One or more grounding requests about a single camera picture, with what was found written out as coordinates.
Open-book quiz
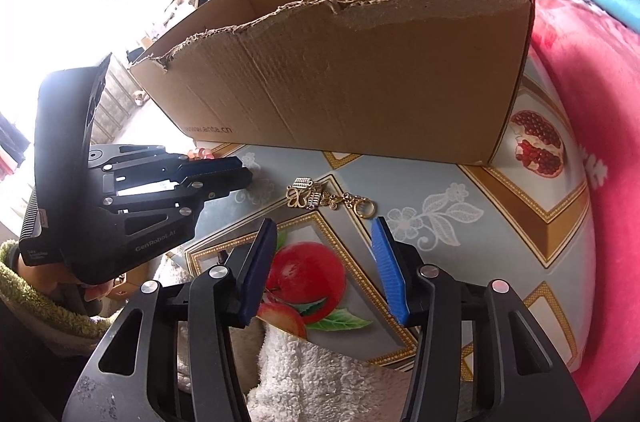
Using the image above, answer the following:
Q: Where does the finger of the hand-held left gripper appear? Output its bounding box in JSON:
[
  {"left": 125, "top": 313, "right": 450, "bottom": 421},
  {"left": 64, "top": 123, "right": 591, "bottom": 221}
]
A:
[
  {"left": 90, "top": 145, "right": 244, "bottom": 183},
  {"left": 102, "top": 167, "right": 254, "bottom": 215}
]

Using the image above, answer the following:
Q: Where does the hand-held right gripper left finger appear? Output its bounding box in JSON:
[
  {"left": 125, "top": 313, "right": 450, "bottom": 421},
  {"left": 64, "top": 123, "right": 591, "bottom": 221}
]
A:
[{"left": 62, "top": 218, "right": 278, "bottom": 422}]

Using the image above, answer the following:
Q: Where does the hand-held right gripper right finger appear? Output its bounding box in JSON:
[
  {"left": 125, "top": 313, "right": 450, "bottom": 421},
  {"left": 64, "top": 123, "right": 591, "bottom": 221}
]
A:
[{"left": 371, "top": 216, "right": 587, "bottom": 422}]

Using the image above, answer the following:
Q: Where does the gold butterfly chain bracelet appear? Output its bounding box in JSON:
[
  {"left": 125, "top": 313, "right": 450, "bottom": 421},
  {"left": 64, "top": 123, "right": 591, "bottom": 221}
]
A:
[{"left": 286, "top": 185, "right": 377, "bottom": 219}]

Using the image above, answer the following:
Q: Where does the brown cardboard box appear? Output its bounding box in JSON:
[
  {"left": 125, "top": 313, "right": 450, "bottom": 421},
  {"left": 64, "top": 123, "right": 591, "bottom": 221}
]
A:
[{"left": 129, "top": 0, "right": 536, "bottom": 167}]

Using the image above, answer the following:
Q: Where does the person's left forearm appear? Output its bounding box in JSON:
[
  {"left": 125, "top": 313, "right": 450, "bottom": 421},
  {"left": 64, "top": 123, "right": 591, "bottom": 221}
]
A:
[{"left": 0, "top": 239, "right": 123, "bottom": 355}]

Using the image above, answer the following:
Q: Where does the person's left hand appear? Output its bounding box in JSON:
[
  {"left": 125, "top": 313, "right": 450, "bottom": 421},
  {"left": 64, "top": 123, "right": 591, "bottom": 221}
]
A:
[{"left": 47, "top": 262, "right": 117, "bottom": 318}]

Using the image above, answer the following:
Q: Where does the grey drawer cabinet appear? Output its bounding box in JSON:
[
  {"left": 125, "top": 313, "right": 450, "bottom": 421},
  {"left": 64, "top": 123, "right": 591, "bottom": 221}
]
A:
[{"left": 92, "top": 52, "right": 151, "bottom": 143}]

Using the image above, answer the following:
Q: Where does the white fleece clothing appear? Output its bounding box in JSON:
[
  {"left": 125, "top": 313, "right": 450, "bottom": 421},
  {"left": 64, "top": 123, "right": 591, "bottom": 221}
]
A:
[{"left": 220, "top": 317, "right": 416, "bottom": 422}]

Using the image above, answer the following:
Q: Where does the pink floral blanket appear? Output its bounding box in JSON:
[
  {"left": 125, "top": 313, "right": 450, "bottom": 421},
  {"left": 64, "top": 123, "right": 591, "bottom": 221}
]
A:
[{"left": 467, "top": 0, "right": 640, "bottom": 415}]

